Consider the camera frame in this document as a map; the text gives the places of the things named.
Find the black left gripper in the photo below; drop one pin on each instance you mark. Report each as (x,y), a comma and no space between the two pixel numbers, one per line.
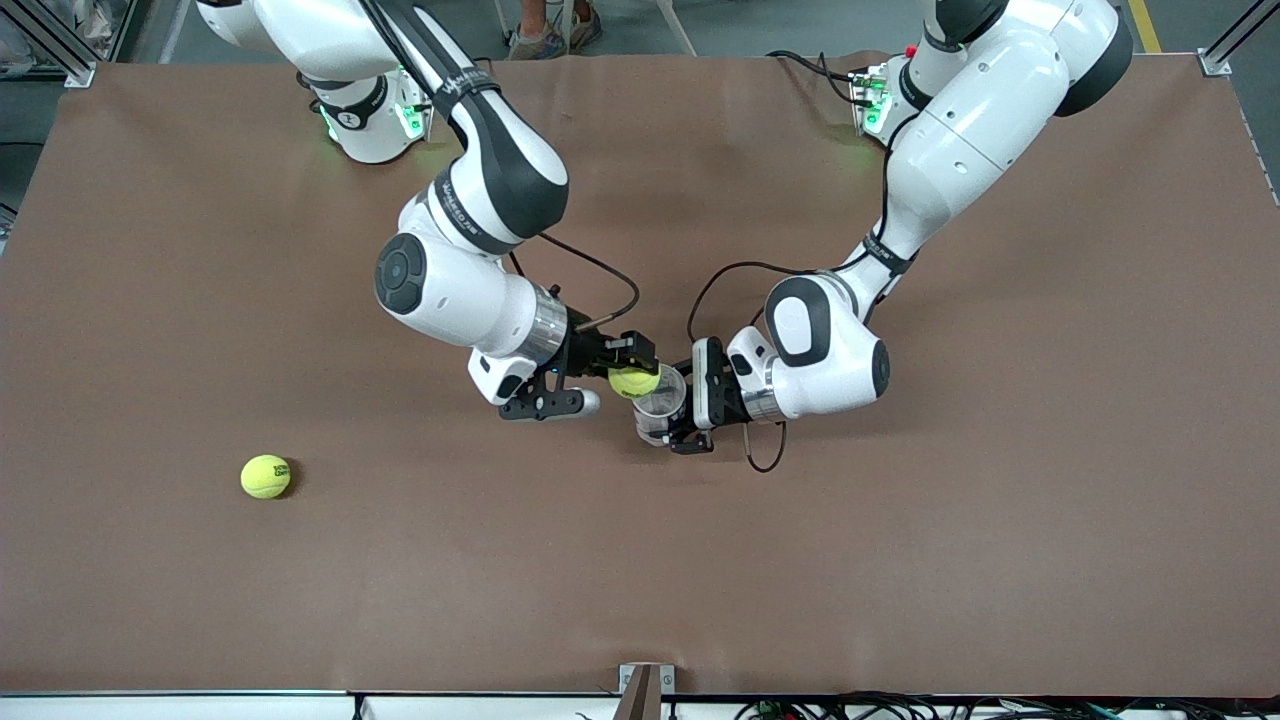
(712,394)

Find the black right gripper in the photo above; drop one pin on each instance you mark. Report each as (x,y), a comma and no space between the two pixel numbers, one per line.
(587,352)

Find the yellow-green tennis ball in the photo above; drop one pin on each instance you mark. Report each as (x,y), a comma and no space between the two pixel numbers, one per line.
(633,384)
(265,477)

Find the clear plastic ball tube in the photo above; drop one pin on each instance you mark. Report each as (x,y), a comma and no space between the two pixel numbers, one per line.
(655,420)

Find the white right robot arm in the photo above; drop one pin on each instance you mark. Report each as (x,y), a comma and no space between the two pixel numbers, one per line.
(460,290)

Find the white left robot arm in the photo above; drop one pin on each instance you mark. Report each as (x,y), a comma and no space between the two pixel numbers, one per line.
(960,130)

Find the brown table cover sheet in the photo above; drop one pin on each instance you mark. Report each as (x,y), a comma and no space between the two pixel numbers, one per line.
(640,580)

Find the small metal edge bracket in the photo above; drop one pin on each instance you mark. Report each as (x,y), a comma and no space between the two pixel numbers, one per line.
(628,680)

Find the white table edge rail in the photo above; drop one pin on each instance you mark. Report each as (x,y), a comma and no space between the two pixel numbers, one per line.
(200,708)

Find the aluminium frame profile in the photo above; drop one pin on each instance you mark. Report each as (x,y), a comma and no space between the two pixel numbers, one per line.
(1216,64)
(75,72)

